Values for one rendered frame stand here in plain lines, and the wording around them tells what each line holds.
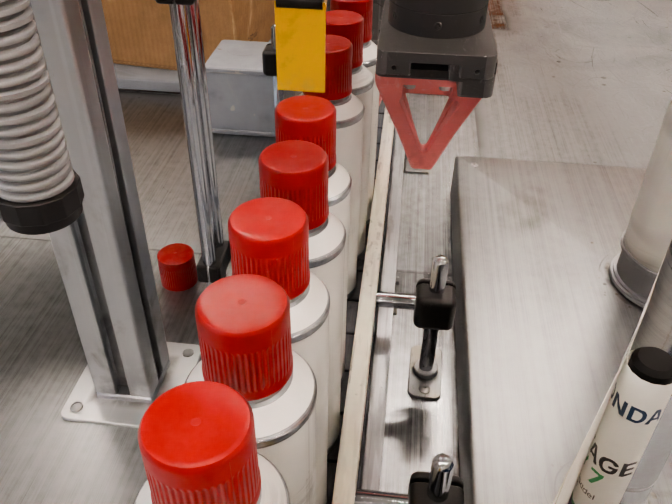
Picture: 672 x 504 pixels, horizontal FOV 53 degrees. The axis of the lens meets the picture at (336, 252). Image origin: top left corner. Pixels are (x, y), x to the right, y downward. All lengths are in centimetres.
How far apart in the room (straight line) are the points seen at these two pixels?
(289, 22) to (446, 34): 9
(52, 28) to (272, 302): 21
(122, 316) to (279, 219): 23
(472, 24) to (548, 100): 64
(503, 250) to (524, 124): 37
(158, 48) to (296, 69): 63
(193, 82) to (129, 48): 65
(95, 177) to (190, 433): 25
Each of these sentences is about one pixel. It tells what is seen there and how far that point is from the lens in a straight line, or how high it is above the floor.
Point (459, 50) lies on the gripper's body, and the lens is 39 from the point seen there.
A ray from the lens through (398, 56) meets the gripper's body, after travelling 38.
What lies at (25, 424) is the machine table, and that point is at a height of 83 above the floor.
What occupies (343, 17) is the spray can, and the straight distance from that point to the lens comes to 50.
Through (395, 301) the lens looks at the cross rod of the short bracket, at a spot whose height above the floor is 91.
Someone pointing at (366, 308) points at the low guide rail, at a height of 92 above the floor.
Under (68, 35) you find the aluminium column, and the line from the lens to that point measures 39.
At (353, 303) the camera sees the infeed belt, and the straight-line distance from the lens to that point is 54.
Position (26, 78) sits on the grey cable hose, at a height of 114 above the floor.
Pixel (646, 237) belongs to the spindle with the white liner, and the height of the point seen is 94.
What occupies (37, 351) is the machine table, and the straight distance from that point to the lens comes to 62.
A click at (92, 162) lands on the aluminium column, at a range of 42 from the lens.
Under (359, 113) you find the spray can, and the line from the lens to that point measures 46.
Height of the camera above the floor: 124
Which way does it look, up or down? 37 degrees down
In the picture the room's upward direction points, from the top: 1 degrees clockwise
